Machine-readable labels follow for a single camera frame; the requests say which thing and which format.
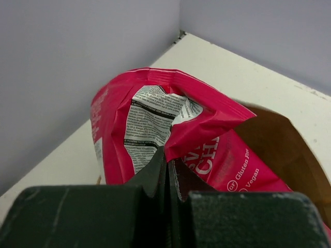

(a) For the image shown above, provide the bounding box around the green paper bag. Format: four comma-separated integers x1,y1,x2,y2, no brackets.
235,103,330,226

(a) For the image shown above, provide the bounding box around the pink chips bag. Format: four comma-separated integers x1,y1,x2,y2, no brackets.
90,68,290,192

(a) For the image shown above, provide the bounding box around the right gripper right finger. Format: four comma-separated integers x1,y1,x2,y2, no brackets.
168,160,330,247

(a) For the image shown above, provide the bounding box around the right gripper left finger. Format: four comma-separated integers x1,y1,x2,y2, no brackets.
1,147,168,247

